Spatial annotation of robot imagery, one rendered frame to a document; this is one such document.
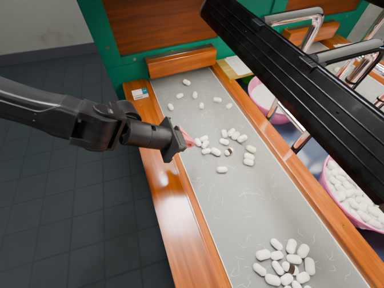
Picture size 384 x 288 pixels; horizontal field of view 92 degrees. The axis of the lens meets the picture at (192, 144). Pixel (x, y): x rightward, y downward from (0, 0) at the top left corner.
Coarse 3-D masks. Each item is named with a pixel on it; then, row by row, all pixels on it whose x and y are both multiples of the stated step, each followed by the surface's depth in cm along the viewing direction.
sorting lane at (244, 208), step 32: (160, 96) 80; (192, 96) 80; (224, 96) 80; (192, 128) 70; (224, 128) 70; (192, 160) 62; (224, 160) 62; (256, 160) 62; (224, 192) 56; (256, 192) 56; (288, 192) 56; (224, 224) 51; (256, 224) 51; (288, 224) 51; (320, 224) 51; (224, 256) 47; (320, 256) 47
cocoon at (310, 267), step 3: (306, 258) 45; (309, 258) 45; (306, 261) 45; (309, 261) 44; (312, 261) 44; (306, 264) 45; (309, 264) 44; (312, 264) 44; (306, 267) 44; (309, 267) 44; (312, 267) 44; (306, 270) 44; (309, 270) 43; (312, 270) 43; (309, 273) 43; (312, 273) 43
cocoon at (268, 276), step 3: (267, 276) 43; (270, 276) 43; (273, 276) 43; (276, 276) 43; (267, 279) 43; (270, 279) 42; (273, 279) 42; (276, 279) 42; (279, 279) 43; (267, 282) 43; (270, 282) 42; (273, 282) 42; (276, 282) 42; (279, 282) 42; (276, 285) 42
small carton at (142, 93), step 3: (135, 90) 75; (138, 90) 75; (141, 90) 75; (144, 90) 75; (132, 93) 74; (135, 93) 74; (138, 93) 74; (141, 93) 74; (144, 93) 74; (147, 93) 75; (135, 96) 74; (138, 96) 74; (141, 96) 75; (144, 96) 75; (147, 96) 76; (135, 99) 75
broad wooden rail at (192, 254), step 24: (144, 120) 69; (144, 168) 58; (168, 168) 58; (168, 192) 53; (192, 192) 55; (168, 216) 50; (192, 216) 50; (168, 240) 46; (192, 240) 46; (192, 264) 44; (216, 264) 44
